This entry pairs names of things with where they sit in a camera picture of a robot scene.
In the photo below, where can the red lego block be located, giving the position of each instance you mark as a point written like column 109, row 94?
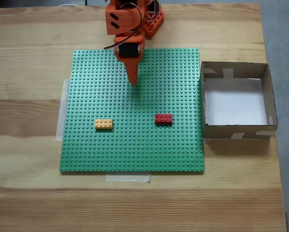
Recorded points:
column 163, row 119

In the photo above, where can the green lego baseplate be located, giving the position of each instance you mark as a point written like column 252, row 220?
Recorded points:
column 134, row 145

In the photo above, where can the cardboard box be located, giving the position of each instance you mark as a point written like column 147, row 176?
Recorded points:
column 231, row 131

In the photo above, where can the white paper box lining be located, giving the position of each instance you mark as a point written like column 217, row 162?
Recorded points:
column 236, row 104

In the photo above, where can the yellow lego block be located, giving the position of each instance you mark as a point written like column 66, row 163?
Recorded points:
column 104, row 124

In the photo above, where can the translucent tape strip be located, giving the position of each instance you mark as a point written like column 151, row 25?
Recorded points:
column 61, row 116
column 127, row 178

